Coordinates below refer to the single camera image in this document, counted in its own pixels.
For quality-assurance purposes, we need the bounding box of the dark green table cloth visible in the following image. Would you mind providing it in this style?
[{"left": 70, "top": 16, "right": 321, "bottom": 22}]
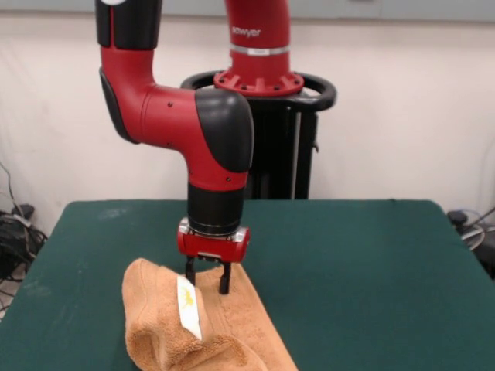
[{"left": 0, "top": 199, "right": 495, "bottom": 371}]

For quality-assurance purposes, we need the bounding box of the orange-brown towel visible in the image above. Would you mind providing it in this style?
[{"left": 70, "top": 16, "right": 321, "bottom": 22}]
[{"left": 122, "top": 257, "right": 300, "bottom": 371}]

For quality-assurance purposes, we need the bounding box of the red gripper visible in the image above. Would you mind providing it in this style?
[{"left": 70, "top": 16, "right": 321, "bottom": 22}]
[{"left": 176, "top": 218, "right": 251, "bottom": 296}]

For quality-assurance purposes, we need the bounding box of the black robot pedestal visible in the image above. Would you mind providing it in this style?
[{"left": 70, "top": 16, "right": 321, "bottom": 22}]
[{"left": 179, "top": 70, "right": 336, "bottom": 201}]

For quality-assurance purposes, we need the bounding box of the black cable tangle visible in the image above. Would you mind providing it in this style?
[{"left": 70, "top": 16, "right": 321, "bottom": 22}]
[
  {"left": 458, "top": 206, "right": 495, "bottom": 279},
  {"left": 0, "top": 162, "right": 50, "bottom": 314}
]

